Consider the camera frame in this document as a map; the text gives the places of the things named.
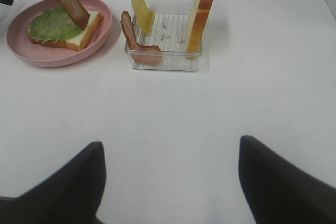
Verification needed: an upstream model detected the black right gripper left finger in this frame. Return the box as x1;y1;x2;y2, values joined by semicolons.
1;142;106;223

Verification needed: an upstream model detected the yellow cheese slice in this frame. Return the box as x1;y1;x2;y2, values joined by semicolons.
131;0;155;36

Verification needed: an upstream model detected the left clear plastic tray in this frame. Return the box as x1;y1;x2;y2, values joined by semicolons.
0;9;13;34

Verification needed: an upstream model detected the right clear plastic tray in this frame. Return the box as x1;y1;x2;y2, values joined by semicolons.
124;0;202;71

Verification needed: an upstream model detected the clear plastic tray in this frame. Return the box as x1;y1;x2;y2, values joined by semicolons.
124;0;202;71
0;9;13;34

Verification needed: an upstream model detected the pink round plate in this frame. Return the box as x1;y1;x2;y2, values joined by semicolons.
6;0;112;67

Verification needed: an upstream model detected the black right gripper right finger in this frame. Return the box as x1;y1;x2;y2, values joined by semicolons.
238;135;335;223

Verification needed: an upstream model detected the bread slice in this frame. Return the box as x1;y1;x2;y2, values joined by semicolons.
185;0;213;53
28;10;103;51

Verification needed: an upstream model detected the green lettuce leaf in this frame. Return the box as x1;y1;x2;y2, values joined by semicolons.
28;6;82;43

